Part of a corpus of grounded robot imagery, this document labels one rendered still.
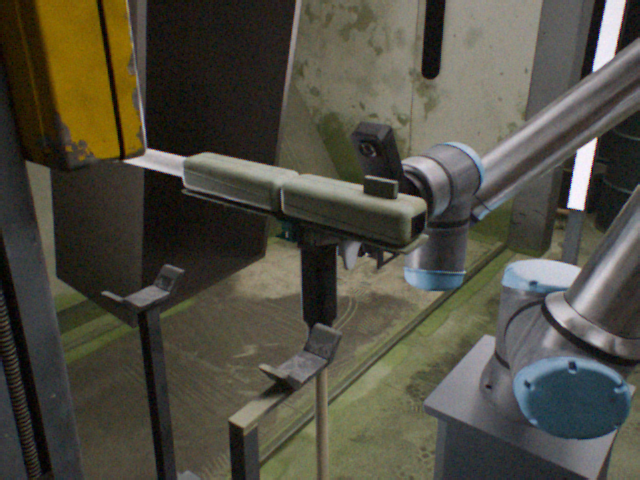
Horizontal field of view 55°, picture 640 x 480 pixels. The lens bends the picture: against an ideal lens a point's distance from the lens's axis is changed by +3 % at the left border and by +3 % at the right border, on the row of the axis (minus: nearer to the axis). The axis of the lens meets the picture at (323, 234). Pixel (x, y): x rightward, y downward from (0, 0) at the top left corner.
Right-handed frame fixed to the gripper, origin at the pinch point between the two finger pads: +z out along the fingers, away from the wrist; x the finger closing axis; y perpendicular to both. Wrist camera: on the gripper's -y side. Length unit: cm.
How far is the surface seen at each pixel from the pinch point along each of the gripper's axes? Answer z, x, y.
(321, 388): -0.6, -1.1, 20.3
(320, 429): -0.3, -1.1, 26.0
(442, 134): -261, 109, 54
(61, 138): 28.9, -6.3, -16.0
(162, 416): 14.1, 9.3, 19.5
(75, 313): -67, 175, 102
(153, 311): 13.8, 9.3, 6.8
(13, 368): 32.5, -3.3, -2.5
